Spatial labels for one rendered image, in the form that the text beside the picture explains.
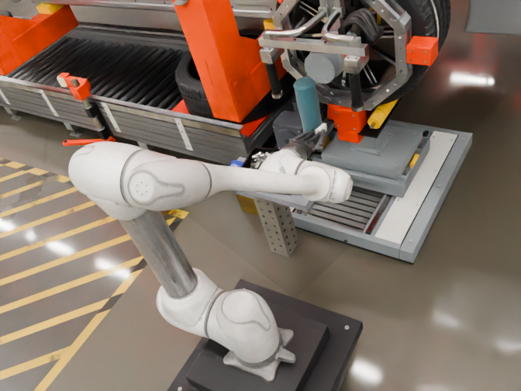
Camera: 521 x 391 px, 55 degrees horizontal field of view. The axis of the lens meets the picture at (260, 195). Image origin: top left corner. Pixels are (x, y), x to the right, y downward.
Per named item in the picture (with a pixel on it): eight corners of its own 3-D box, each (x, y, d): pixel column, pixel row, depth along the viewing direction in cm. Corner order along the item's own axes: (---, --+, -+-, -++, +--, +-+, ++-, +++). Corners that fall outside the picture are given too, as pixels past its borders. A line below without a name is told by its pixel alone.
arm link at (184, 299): (215, 349, 158) (160, 328, 167) (238, 306, 167) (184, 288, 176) (111, 184, 103) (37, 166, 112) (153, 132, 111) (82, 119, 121)
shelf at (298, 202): (326, 182, 202) (325, 177, 200) (306, 212, 194) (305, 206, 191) (241, 161, 225) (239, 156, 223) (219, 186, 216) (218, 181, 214)
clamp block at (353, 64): (370, 60, 170) (368, 46, 167) (358, 74, 166) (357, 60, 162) (356, 58, 173) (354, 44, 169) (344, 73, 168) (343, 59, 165)
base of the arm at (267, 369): (284, 389, 152) (281, 381, 148) (222, 364, 162) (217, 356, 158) (306, 337, 162) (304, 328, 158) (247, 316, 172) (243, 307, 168)
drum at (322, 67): (363, 57, 195) (359, 24, 186) (338, 88, 184) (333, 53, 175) (330, 54, 203) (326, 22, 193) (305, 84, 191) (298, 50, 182)
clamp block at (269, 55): (285, 51, 188) (282, 38, 185) (273, 64, 183) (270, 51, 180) (274, 50, 191) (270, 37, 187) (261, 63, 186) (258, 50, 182)
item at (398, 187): (429, 150, 251) (429, 135, 244) (402, 199, 232) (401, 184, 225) (339, 133, 277) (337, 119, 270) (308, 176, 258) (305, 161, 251)
